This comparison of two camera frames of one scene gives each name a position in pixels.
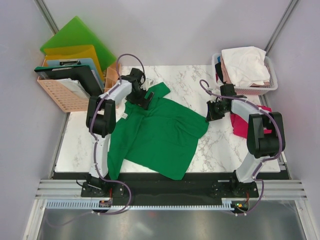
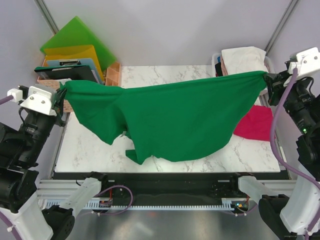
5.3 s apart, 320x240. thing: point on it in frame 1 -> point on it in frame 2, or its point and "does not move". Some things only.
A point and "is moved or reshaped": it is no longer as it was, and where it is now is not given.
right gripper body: x=216 y=110 -> x=275 y=97
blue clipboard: x=57 y=62 does not move
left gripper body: x=137 y=98 -> x=59 y=112
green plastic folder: x=75 y=33 does not move
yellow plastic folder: x=80 y=51 does not move
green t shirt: x=158 y=140 is moved or reshaped
